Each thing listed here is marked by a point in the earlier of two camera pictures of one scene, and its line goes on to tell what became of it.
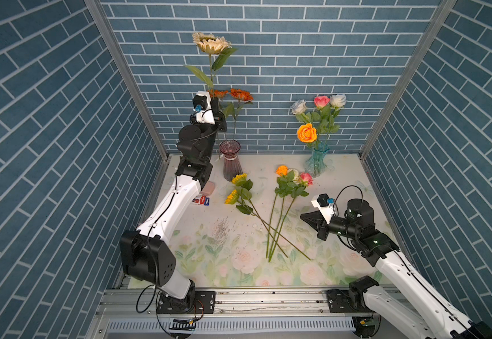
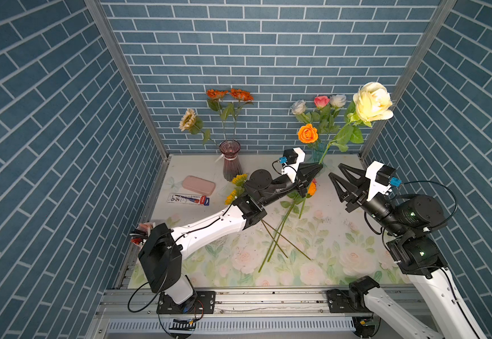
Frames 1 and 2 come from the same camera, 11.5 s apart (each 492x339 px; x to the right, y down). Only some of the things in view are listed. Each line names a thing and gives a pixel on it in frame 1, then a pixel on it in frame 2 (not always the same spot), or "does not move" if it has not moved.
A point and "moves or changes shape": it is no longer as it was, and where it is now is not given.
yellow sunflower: x=242 y=181 does not move
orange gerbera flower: x=232 y=109 does not move
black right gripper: x=317 y=218 → x=362 y=176
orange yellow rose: x=307 y=133 does not move
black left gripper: x=218 y=126 → x=300 y=183
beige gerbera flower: x=219 y=50 moves or changes shape
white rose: x=337 y=101 does not move
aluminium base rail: x=132 y=313 does not move
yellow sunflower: x=233 y=198 does not move
